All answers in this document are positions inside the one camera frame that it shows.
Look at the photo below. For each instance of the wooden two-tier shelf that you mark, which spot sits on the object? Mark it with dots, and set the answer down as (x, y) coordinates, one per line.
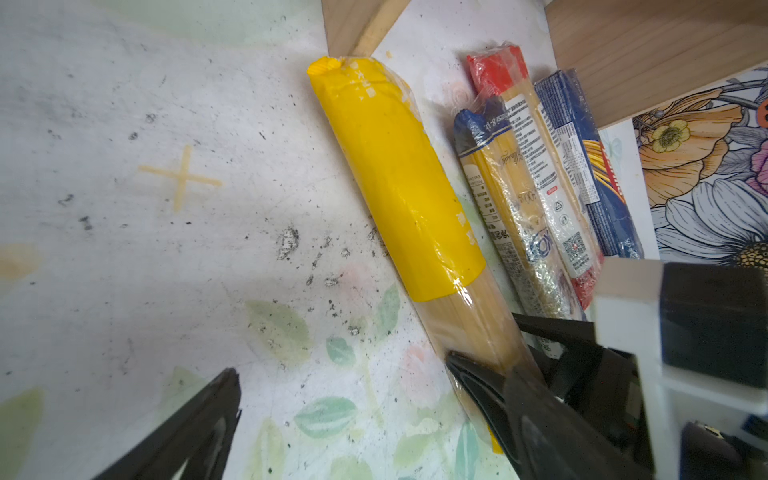
(629, 55)

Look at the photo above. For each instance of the blue Barilla spaghetti box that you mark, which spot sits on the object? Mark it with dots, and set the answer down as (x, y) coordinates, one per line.
(587, 164)

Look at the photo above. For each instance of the blue gold spaghetti bag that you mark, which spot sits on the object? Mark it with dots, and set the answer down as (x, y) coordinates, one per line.
(511, 210)

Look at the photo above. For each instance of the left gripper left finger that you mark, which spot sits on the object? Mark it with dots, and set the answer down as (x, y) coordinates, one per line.
(193, 443)

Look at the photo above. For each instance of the red clear spaghetti bag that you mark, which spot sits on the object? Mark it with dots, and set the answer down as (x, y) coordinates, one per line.
(501, 72)

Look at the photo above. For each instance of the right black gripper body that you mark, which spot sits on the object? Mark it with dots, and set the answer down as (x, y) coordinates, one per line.
(697, 336)

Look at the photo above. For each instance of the yellow spaghetti bag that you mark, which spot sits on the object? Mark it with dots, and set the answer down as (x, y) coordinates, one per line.
(423, 225)

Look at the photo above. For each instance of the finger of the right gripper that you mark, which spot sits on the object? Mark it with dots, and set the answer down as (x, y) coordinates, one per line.
(577, 335)
(485, 387)

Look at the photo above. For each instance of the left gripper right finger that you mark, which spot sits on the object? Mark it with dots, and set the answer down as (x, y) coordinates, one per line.
(549, 440)

